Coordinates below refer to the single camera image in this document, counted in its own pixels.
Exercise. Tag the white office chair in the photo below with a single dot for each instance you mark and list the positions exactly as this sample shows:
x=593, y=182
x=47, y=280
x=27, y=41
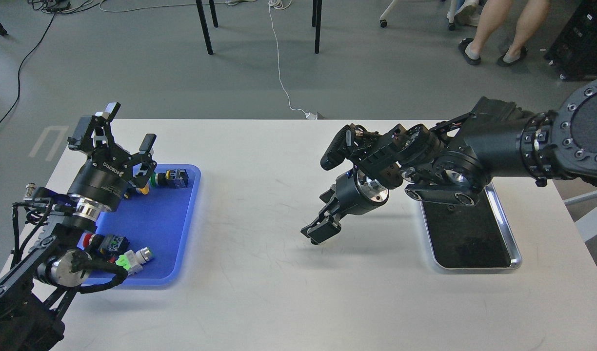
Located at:
x=587, y=224

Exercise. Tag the black table legs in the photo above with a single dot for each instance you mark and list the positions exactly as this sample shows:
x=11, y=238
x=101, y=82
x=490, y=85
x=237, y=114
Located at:
x=315, y=22

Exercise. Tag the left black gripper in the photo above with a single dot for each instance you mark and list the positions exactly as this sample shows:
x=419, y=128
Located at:
x=108, y=169

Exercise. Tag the green push button switch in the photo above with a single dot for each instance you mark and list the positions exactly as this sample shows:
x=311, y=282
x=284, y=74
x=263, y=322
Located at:
x=172, y=178

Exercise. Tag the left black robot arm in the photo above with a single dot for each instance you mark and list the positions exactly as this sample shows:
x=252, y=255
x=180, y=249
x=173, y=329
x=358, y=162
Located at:
x=48, y=269

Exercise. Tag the black equipment case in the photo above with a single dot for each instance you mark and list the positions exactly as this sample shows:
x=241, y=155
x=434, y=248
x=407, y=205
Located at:
x=574, y=52

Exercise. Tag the yellow push button switch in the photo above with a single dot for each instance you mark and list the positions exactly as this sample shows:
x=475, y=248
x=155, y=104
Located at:
x=132, y=192

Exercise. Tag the person leg with sandal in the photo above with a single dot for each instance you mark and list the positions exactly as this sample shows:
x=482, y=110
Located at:
x=493, y=15

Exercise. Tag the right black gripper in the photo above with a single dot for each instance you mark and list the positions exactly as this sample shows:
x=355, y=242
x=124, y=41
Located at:
x=354, y=193

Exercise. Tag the silver metal tray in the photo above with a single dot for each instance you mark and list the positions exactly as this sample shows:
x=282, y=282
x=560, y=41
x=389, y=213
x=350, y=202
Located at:
x=471, y=240

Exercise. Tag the white green selector switch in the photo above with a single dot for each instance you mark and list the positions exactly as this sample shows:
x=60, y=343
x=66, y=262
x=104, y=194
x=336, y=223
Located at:
x=133, y=261

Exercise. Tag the red push button switch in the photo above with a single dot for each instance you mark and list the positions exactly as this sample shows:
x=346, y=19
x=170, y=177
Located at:
x=106, y=247

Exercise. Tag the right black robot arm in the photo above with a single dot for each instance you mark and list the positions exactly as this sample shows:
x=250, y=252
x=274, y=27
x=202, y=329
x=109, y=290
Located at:
x=452, y=162

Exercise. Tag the white chair base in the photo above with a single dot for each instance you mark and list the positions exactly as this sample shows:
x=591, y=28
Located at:
x=404, y=13

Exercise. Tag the blue plastic tray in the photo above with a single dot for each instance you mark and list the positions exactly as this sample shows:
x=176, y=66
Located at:
x=160, y=220

